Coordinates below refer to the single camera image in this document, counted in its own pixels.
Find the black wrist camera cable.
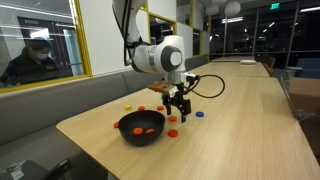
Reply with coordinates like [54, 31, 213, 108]
[186, 73, 226, 99]

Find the white globe lamp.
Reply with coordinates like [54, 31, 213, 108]
[205, 3, 220, 17]
[224, 0, 242, 18]

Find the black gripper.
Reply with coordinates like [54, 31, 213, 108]
[162, 85, 193, 124]

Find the gray upholstered bench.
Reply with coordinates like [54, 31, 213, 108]
[0, 54, 210, 180]

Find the white round stool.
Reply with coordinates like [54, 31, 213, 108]
[285, 65, 303, 81]

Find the black equipment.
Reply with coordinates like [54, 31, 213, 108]
[0, 157, 73, 180]

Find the light wood table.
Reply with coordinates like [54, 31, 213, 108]
[210, 55, 257, 63]
[185, 60, 272, 78]

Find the large yellow framed window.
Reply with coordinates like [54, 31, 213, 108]
[0, 0, 94, 95]

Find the dark brown chair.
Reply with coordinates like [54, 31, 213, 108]
[262, 54, 277, 77]

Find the blue sofa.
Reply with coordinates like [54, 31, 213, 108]
[294, 58, 320, 79]

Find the black bowl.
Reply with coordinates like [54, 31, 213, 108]
[117, 109, 167, 147]

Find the narrow yellow framed window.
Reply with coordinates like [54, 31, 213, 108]
[190, 27, 205, 58]

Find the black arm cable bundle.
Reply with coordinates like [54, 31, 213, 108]
[113, 0, 151, 66]

